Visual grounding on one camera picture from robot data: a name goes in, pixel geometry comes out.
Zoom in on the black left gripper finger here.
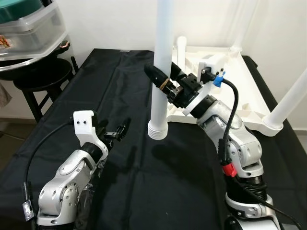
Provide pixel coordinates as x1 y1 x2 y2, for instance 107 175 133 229
117 118 132 140

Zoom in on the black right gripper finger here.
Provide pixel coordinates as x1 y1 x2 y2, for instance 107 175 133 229
144 64 170 94
170 62 185 82

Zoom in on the white plastic table top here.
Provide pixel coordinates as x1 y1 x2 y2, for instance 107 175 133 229
167 46 284 137

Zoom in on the black cloth cover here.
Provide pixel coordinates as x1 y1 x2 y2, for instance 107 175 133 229
0 48 307 230

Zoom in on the clear tape patch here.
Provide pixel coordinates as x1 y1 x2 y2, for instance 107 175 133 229
77 189 99 223

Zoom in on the grey hanging cloth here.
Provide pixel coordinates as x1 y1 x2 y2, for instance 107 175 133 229
0 79 12 112

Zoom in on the clear plastic storage box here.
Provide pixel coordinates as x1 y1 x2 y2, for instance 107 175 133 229
0 0 69 65

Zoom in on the dark green round lid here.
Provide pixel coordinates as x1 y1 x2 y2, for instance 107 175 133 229
0 0 51 23

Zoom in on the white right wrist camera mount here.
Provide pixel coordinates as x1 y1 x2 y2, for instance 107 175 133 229
182 52 226 118

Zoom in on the blue cable plug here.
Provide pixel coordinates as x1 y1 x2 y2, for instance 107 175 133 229
213 72 226 88

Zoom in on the red cable clip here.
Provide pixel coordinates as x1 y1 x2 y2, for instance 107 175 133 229
222 163 237 177

